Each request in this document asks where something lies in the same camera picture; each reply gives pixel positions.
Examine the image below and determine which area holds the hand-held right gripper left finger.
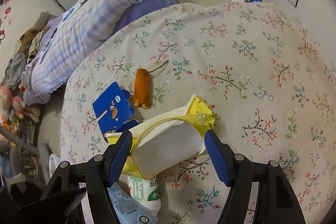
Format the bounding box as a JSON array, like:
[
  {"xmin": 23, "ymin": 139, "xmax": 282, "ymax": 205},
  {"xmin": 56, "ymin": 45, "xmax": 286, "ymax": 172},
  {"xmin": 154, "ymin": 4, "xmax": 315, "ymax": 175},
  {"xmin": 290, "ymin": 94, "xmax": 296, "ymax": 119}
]
[{"xmin": 39, "ymin": 130, "xmax": 133, "ymax": 224}]

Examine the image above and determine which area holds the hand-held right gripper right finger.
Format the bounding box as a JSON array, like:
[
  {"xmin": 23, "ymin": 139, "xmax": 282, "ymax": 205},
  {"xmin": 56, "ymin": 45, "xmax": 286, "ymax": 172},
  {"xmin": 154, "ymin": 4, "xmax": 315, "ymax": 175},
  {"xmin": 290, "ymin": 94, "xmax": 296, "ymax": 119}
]
[{"xmin": 205, "ymin": 130, "xmax": 306, "ymax": 224}]

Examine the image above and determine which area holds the white bottle green label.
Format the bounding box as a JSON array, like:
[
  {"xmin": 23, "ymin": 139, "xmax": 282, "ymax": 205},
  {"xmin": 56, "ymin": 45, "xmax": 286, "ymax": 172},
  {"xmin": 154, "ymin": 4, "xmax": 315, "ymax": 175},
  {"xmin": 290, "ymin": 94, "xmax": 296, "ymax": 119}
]
[{"xmin": 127, "ymin": 174, "xmax": 161, "ymax": 214}]

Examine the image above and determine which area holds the yellow white packet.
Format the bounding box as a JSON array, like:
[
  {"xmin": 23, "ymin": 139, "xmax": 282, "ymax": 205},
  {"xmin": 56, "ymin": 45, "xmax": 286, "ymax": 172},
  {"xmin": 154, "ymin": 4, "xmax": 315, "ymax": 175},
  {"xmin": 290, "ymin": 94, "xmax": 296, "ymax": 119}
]
[{"xmin": 106, "ymin": 94, "xmax": 217, "ymax": 180}]

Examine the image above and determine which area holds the light blue milk carton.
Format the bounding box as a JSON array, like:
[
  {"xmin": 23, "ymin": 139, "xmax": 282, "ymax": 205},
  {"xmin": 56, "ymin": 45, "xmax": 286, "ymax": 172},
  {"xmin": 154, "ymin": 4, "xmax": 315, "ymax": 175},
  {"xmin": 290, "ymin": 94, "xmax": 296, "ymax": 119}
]
[{"xmin": 108, "ymin": 182, "xmax": 158, "ymax": 224}]

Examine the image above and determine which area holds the white plastic waste bin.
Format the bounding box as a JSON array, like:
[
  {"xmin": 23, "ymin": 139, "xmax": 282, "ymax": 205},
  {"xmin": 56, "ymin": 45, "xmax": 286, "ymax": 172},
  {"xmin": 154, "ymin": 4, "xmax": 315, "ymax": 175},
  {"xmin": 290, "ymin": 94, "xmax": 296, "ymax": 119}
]
[{"xmin": 49, "ymin": 153, "xmax": 62, "ymax": 180}]

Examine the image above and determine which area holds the orange toy mouse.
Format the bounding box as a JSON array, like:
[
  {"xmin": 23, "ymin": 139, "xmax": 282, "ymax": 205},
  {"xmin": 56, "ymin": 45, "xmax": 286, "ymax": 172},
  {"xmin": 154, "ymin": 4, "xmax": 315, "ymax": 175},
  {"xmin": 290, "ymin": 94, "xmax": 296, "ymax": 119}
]
[{"xmin": 131, "ymin": 60, "xmax": 170, "ymax": 109}]

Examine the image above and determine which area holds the grey wheeled chair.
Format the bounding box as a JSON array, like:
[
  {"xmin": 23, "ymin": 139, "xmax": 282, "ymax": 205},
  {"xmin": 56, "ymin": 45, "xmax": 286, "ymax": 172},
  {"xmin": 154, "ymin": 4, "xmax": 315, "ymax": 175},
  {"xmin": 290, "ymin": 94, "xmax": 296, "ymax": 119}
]
[{"xmin": 0, "ymin": 126, "xmax": 53, "ymax": 189}]

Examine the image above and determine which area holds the low toy shelf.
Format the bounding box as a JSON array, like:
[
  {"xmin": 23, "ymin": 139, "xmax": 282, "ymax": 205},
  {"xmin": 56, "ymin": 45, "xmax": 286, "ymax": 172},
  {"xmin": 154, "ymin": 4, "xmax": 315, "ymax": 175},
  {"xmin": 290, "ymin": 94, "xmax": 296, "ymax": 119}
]
[{"xmin": 18, "ymin": 119, "xmax": 40, "ymax": 151}]

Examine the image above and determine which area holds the floral mattress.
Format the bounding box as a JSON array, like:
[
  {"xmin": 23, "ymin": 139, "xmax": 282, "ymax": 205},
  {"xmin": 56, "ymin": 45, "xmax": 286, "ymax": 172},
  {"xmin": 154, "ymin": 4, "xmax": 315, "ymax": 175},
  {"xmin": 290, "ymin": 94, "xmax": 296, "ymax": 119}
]
[{"xmin": 60, "ymin": 1, "xmax": 336, "ymax": 224}]

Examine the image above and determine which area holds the pink monkey plush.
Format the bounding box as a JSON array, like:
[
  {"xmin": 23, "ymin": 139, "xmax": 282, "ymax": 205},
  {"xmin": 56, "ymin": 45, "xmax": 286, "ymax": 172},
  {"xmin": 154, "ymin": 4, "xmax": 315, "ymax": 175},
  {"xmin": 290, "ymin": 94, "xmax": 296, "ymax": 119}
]
[{"xmin": 0, "ymin": 84, "xmax": 41, "ymax": 122}]

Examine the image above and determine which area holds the checked blanket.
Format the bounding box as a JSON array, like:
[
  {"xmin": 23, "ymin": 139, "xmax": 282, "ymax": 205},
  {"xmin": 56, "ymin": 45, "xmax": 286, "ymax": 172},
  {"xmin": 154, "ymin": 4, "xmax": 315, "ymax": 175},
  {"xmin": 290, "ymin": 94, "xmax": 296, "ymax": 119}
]
[{"xmin": 22, "ymin": 0, "xmax": 163, "ymax": 94}]

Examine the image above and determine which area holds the beige clothes pile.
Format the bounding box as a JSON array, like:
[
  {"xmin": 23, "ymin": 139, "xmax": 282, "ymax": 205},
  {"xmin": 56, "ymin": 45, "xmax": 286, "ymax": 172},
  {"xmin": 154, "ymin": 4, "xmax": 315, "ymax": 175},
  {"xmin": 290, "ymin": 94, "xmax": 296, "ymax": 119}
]
[{"xmin": 18, "ymin": 27, "xmax": 53, "ymax": 62}]

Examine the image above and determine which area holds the white blue paper bag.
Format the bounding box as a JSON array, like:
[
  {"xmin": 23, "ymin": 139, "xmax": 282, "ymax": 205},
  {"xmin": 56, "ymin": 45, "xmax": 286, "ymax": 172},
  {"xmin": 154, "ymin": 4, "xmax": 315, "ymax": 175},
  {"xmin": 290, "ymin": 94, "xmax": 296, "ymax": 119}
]
[{"xmin": 56, "ymin": 1, "xmax": 84, "ymax": 28}]

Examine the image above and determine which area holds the red flower wall sticker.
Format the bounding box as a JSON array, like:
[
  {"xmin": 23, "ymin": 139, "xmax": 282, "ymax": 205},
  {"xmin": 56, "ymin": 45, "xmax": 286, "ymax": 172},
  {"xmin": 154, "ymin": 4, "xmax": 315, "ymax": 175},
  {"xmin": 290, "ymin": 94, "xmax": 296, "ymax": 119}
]
[{"xmin": 0, "ymin": 0, "xmax": 13, "ymax": 14}]

